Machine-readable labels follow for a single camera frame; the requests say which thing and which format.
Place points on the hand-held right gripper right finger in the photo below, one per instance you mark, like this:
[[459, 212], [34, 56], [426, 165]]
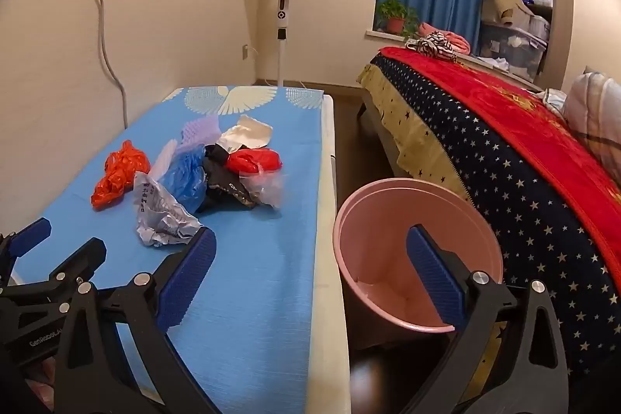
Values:
[[434, 276]]

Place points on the potted green plant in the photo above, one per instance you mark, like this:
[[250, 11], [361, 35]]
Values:
[[395, 23]]

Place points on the white paper bag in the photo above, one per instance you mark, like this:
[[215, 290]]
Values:
[[245, 132]]

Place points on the purple foam net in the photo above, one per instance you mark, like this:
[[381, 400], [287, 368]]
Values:
[[199, 132]]

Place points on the red plastic bag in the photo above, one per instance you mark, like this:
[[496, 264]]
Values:
[[254, 162]]

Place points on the orange plastic bag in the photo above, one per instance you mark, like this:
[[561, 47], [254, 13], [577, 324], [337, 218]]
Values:
[[119, 174]]

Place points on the white printed bag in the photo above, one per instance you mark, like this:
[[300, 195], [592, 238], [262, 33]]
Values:
[[160, 217]]

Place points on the blue plastic bag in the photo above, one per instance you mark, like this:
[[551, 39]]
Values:
[[187, 179]]

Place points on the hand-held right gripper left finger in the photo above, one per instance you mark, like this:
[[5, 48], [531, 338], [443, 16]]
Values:
[[187, 278]]

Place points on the black-white striped cloth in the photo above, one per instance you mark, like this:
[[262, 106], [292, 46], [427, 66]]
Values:
[[434, 45]]

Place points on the white table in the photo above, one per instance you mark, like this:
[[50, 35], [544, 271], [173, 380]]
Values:
[[330, 249]]

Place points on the white tissue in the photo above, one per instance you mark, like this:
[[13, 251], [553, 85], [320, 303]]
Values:
[[165, 156]]

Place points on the clear plastic bag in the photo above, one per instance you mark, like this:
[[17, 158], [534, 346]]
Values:
[[267, 190]]

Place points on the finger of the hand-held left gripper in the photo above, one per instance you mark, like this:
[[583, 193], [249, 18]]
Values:
[[80, 261], [30, 237]]

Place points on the pink plastic bin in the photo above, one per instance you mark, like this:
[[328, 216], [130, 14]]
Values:
[[378, 249]]

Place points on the clear storage box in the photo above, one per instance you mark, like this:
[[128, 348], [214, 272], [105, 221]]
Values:
[[514, 48]]

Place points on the pink cloth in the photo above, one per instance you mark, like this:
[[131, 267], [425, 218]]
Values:
[[457, 41]]

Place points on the navy star blanket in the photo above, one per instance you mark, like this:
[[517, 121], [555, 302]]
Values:
[[509, 186]]

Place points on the plaid pillow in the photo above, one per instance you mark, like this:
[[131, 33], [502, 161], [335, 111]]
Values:
[[596, 113]]

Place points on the red blanket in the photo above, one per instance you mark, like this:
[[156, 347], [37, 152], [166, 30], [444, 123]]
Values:
[[509, 113]]

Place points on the blue bird-print mat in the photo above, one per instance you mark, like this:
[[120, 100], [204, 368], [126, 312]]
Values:
[[252, 297]]

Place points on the dark floral cloth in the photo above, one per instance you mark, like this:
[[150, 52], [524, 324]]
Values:
[[225, 193]]

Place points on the black cloth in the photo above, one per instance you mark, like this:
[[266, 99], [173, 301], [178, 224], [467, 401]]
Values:
[[216, 157]]

